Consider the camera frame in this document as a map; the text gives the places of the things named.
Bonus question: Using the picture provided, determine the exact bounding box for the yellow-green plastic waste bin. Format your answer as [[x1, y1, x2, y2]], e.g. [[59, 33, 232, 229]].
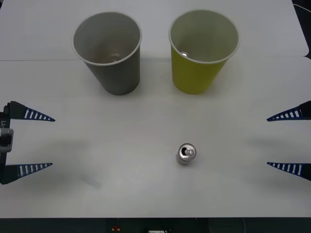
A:
[[168, 9, 241, 95]]

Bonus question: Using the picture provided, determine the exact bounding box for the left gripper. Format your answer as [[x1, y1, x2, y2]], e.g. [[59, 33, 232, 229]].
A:
[[0, 100, 56, 185]]

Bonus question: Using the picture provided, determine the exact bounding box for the grey plastic waste bin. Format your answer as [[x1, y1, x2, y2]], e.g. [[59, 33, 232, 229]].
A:
[[72, 11, 142, 96]]

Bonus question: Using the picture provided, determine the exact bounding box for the white cable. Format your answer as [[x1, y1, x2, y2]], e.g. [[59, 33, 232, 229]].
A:
[[293, 3, 311, 12]]

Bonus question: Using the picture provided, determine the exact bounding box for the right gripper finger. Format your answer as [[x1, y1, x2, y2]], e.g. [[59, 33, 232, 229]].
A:
[[266, 162, 311, 182], [266, 100, 311, 122]]

